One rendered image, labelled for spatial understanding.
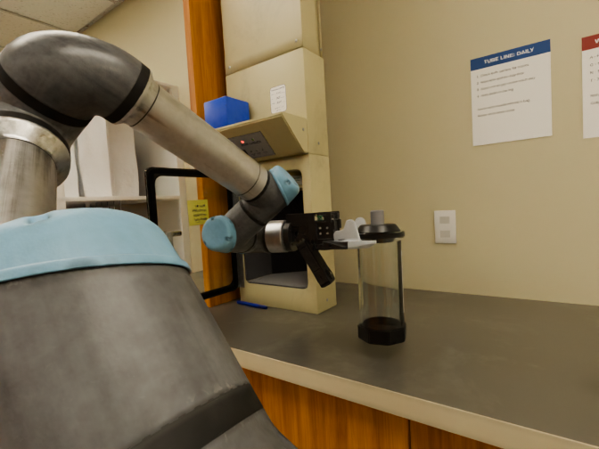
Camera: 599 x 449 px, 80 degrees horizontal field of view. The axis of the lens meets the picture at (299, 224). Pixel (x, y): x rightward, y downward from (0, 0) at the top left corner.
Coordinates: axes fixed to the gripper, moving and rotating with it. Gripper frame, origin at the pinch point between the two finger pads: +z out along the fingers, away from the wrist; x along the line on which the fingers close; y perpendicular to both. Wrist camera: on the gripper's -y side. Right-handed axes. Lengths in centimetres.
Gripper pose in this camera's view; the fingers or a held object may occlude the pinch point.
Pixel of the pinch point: (376, 242)
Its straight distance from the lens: 76.5
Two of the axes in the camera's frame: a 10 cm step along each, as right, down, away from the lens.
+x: 3.6, -0.6, 9.3
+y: -0.7, -10.0, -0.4
